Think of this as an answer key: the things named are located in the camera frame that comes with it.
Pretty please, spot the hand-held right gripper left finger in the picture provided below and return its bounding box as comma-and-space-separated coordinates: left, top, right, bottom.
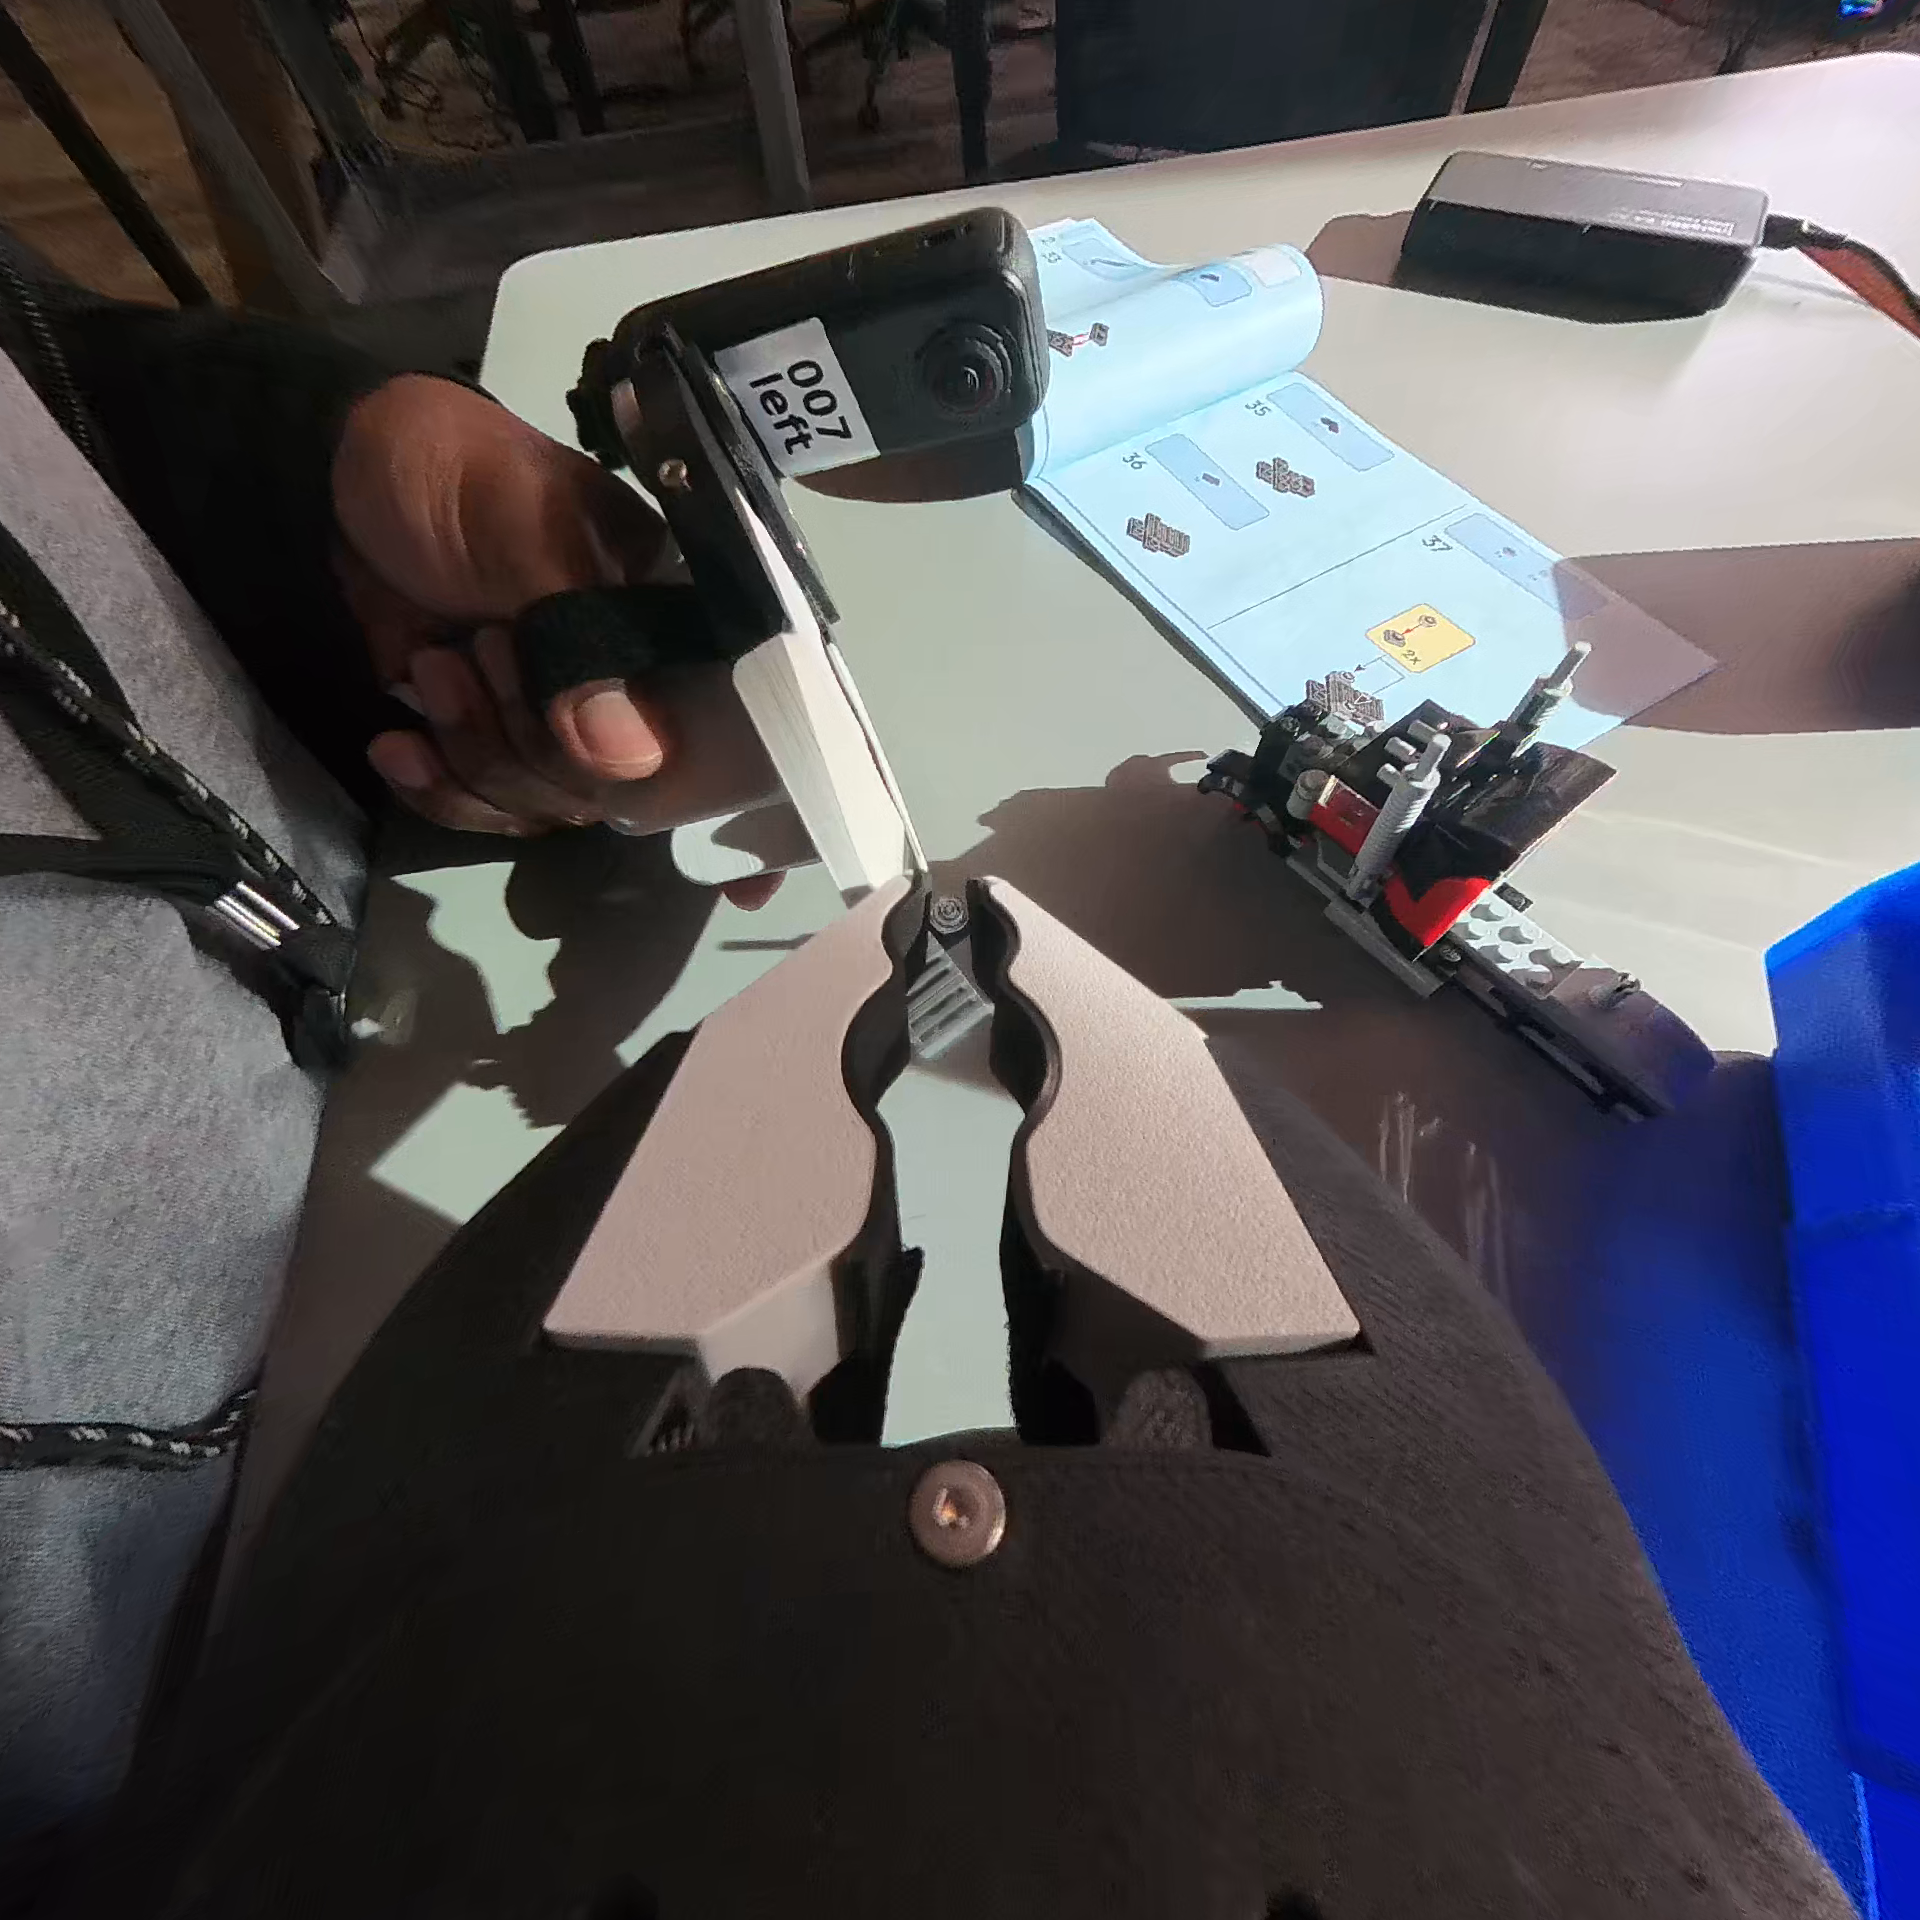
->
536, 870, 921, 1445

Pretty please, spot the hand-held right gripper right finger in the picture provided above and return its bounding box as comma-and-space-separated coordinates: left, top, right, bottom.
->
971, 876, 1362, 1445

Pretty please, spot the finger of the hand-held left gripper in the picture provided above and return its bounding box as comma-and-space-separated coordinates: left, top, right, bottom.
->
658, 803, 849, 883
732, 498, 935, 895

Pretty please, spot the grey grille brick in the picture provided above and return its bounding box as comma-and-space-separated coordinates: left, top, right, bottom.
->
905, 958, 998, 1068

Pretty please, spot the blue plastic bin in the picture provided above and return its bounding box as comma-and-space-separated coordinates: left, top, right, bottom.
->
1519, 860, 1920, 1920

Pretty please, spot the person's left forearm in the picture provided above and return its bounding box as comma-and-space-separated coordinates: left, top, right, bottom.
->
0, 224, 503, 806

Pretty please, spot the person's left hand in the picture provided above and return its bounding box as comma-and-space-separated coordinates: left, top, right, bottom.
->
323, 372, 789, 911

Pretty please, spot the light blue instruction booklet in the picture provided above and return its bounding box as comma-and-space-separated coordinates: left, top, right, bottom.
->
1011, 221, 1727, 755

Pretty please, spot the toy brick truck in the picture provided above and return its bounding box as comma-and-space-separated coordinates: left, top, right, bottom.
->
1200, 643, 1669, 1123

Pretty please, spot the black rectangular device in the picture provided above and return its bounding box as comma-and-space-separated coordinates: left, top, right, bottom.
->
1390, 149, 1775, 318

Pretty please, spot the black patterned cord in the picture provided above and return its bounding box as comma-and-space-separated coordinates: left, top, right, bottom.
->
0, 599, 340, 1473

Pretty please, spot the black bag strap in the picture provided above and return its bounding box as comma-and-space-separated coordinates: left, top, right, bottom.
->
0, 662, 357, 1075

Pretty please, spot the black device cable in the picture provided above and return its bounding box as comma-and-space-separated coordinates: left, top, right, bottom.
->
1763, 221, 1920, 344

